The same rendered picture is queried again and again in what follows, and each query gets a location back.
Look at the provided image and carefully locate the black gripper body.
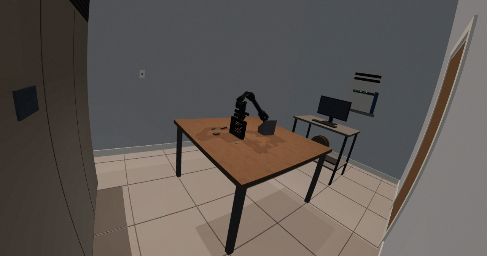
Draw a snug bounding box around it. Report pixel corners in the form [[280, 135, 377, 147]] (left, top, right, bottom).
[[234, 108, 249, 117]]

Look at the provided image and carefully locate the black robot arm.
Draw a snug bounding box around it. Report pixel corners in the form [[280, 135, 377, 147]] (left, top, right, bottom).
[[234, 91, 269, 122]]

